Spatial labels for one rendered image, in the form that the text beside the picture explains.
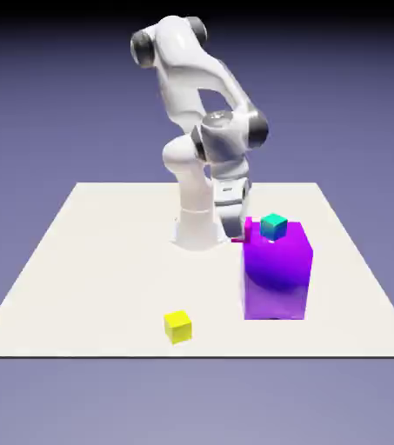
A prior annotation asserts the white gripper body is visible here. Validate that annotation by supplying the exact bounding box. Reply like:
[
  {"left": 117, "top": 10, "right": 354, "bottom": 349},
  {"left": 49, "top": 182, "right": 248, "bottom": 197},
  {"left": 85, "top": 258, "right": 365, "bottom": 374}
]
[{"left": 217, "top": 200, "right": 250, "bottom": 240}]

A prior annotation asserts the small magenta cube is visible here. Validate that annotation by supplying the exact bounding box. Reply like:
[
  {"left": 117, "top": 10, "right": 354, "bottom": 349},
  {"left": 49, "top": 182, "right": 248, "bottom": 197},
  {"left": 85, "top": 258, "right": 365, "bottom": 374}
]
[{"left": 230, "top": 216, "right": 254, "bottom": 244}]

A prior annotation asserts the small teal cube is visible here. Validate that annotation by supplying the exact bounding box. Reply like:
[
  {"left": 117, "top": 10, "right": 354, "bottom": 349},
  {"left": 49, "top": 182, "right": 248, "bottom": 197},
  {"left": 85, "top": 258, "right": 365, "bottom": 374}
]
[{"left": 259, "top": 212, "right": 289, "bottom": 242}]

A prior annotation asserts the small yellow cube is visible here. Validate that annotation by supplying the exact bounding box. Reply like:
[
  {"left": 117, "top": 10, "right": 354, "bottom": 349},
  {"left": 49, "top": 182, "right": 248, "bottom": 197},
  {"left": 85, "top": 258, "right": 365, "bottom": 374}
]
[{"left": 163, "top": 309, "right": 193, "bottom": 346}]

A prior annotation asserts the large purple box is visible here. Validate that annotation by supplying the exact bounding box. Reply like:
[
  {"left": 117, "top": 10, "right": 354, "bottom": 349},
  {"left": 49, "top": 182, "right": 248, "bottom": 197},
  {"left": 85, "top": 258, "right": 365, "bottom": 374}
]
[{"left": 243, "top": 221, "right": 314, "bottom": 322}]

